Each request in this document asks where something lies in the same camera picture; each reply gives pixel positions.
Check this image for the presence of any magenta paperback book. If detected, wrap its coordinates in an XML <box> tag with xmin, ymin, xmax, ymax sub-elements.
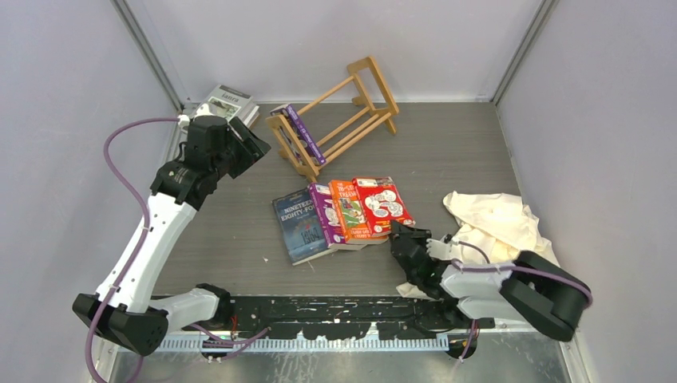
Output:
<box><xmin>308</xmin><ymin>183</ymin><xmax>365</xmax><ymax>251</ymax></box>

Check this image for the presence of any orange 78-Storey Treehouse book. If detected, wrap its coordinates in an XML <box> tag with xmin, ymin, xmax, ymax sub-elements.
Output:
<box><xmin>328</xmin><ymin>180</ymin><xmax>387</xmax><ymax>245</ymax></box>

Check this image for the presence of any blue Nineteen Eighty-Four book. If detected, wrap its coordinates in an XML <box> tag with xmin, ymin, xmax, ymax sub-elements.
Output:
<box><xmin>271</xmin><ymin>188</ymin><xmax>335</xmax><ymax>266</ymax></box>

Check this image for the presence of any stack of grey magazines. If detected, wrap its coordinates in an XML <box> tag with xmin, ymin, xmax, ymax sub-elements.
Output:
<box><xmin>202</xmin><ymin>85</ymin><xmax>259</xmax><ymax>128</ymax></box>

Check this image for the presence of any cream cloth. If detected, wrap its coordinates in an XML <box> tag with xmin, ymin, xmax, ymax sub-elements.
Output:
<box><xmin>396</xmin><ymin>190</ymin><xmax>562</xmax><ymax>300</ymax></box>

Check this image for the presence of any wooden book rack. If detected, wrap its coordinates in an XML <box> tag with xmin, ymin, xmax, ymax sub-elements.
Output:
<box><xmin>265</xmin><ymin>54</ymin><xmax>400</xmax><ymax>184</ymax></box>

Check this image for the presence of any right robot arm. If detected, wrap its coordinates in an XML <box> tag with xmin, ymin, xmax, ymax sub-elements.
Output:
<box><xmin>389</xmin><ymin>220</ymin><xmax>593</xmax><ymax>342</ymax></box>

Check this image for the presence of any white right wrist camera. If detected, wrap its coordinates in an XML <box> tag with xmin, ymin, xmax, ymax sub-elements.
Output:
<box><xmin>426</xmin><ymin>235</ymin><xmax>457</xmax><ymax>262</ymax></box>

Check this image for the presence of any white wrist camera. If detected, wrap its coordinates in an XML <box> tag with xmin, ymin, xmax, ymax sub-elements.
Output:
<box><xmin>426</xmin><ymin>235</ymin><xmax>457</xmax><ymax>262</ymax></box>
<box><xmin>177</xmin><ymin>103</ymin><xmax>213</xmax><ymax>127</ymax></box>

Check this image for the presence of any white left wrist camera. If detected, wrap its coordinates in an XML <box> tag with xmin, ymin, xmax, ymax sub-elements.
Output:
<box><xmin>177</xmin><ymin>103</ymin><xmax>213</xmax><ymax>127</ymax></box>

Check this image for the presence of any red Treehouse book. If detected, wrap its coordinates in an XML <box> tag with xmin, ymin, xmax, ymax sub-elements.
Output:
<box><xmin>352</xmin><ymin>176</ymin><xmax>416</xmax><ymax>237</ymax></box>

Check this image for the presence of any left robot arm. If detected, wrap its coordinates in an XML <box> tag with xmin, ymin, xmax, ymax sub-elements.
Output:
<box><xmin>73</xmin><ymin>115</ymin><xmax>271</xmax><ymax>357</ymax></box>

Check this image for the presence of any purple 52-Storey Treehouse book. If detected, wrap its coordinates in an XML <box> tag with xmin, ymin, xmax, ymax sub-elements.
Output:
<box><xmin>270</xmin><ymin>104</ymin><xmax>327</xmax><ymax>166</ymax></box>

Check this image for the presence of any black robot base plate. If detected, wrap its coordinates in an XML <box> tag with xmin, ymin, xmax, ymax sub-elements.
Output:
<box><xmin>197</xmin><ymin>295</ymin><xmax>495</xmax><ymax>341</ymax></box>

